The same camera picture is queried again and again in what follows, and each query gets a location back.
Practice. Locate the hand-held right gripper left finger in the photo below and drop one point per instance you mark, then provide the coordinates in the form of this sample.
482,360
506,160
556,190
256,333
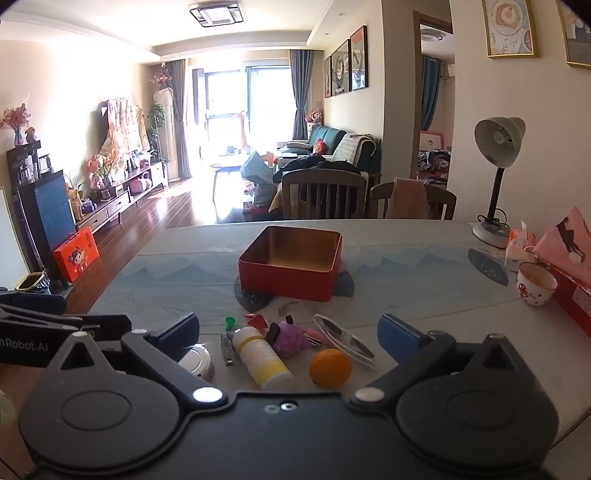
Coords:
178,332

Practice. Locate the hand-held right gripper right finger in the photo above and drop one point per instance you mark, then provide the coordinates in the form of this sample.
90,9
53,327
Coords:
399,333

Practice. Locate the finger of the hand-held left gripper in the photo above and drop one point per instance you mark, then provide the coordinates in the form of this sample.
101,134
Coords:
32,303
55,323

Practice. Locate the round silver metal lid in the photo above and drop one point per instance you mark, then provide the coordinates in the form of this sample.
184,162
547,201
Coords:
198,362

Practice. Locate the small green plastic piece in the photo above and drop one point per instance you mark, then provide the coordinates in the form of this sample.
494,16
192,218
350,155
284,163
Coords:
229,322

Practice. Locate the white sunglasses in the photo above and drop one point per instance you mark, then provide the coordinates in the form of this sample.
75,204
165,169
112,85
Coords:
344,341

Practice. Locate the orange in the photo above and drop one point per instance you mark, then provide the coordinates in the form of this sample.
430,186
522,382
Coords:
330,369

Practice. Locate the red candy wrapper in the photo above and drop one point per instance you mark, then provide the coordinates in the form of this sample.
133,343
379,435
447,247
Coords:
256,320

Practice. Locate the small pink eraser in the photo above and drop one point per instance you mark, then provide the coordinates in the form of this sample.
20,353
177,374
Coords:
313,337

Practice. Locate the white yellow-label pill bottle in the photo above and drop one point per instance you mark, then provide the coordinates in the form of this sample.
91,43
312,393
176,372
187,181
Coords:
261,357

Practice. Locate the purple hedgehog toy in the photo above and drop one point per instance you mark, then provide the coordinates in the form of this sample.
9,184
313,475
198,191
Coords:
288,341

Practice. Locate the red tin box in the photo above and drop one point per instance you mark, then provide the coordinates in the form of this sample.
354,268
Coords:
286,277

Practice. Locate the black basket with gold rim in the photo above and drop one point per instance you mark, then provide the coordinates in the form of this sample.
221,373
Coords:
32,282

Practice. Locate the blue mountain print table mat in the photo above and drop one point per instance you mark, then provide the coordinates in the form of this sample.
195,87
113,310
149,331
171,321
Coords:
184,286

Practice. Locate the orange gift box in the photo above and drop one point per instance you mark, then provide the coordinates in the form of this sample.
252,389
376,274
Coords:
76,256

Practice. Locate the dark blue standing board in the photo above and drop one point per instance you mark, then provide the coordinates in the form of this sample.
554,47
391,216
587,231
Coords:
48,212

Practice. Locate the wooden TV cabinet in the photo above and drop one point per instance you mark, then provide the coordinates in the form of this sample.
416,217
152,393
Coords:
115,203

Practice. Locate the pink towel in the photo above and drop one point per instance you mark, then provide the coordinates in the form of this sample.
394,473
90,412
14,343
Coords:
406,198

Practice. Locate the wooden dining chair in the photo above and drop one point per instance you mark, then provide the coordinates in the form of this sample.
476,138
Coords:
443,203
323,194

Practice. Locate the black shelf cabinet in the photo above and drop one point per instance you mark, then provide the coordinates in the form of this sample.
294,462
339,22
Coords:
25,161

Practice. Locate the white bowl with red print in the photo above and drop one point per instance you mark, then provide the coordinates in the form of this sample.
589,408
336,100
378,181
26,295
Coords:
535,288

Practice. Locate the orange white tissue pack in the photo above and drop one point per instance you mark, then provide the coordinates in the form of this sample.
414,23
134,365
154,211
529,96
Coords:
519,249

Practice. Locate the pink handbag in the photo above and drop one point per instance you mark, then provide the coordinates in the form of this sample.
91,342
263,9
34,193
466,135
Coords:
137,185

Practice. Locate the colourful bedding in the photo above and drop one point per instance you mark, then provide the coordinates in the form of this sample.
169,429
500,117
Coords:
434,164

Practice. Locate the coffee table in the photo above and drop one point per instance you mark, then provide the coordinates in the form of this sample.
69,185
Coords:
228,164

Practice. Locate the red cardboard box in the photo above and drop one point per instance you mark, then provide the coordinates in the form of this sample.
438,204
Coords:
572,300

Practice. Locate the light blue bag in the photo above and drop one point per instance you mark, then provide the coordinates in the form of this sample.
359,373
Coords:
258,175

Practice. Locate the pink flowers in vase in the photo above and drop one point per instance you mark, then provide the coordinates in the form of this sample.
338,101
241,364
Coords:
14,117

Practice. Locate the black jacket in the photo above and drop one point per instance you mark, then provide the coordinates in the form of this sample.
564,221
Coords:
314,164

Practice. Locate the pink printed bag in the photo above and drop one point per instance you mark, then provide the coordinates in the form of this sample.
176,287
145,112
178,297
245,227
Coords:
565,240

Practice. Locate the cream throw blanket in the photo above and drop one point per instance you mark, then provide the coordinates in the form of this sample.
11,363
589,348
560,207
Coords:
353,145

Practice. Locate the white standing air conditioner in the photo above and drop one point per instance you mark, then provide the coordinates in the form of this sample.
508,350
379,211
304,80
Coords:
165,134

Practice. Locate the patterned draped blanket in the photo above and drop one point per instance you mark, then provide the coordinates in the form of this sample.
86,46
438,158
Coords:
122,124

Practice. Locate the red cushion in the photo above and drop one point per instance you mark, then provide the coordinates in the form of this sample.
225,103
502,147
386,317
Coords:
320,146

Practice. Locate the dark green sofa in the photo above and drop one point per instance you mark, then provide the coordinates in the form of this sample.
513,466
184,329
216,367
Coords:
328,136

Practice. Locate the green potted plant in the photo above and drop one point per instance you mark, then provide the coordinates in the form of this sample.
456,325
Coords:
156,120

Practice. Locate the grey curtain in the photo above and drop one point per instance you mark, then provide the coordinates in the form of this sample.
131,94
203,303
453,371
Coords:
301,87
178,115

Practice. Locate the grey desk lamp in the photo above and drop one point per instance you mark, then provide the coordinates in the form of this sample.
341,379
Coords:
498,138

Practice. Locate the plush toy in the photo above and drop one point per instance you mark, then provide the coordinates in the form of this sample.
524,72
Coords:
315,116

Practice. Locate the blue bedroom curtain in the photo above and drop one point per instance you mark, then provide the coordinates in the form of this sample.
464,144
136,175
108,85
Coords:
430,92

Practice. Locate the round ceiling light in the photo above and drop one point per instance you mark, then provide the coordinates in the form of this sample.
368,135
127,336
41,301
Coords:
432,34

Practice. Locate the rectangular ceiling light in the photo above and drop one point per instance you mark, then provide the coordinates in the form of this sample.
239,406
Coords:
216,14

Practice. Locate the black framed wall picture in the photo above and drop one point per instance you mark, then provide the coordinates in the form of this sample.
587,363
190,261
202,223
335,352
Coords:
328,76
358,57
340,67

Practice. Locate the white wall air conditioner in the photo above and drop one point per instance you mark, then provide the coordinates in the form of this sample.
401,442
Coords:
450,70

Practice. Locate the gold framed wall picture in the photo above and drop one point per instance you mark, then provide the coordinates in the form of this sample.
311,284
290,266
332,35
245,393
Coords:
510,25
577,32

